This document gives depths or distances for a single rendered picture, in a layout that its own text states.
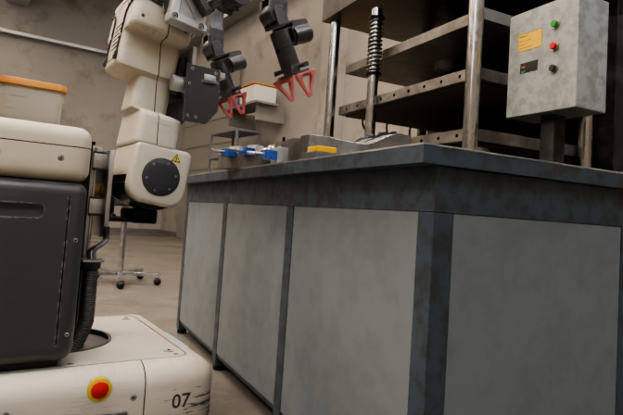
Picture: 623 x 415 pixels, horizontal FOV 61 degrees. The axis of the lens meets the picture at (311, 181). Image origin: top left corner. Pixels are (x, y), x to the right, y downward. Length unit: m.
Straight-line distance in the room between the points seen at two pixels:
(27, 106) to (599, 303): 1.43
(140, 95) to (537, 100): 1.37
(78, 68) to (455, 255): 11.39
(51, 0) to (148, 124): 10.98
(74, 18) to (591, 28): 11.16
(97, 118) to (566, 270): 11.25
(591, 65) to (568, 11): 0.20
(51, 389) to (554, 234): 1.13
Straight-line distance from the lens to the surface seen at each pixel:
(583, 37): 2.08
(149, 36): 1.56
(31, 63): 12.03
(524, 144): 2.42
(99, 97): 12.13
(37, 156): 1.27
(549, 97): 2.07
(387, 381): 1.19
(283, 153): 1.65
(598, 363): 1.46
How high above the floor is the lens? 0.65
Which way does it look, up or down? 3 degrees up
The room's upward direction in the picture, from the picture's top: 4 degrees clockwise
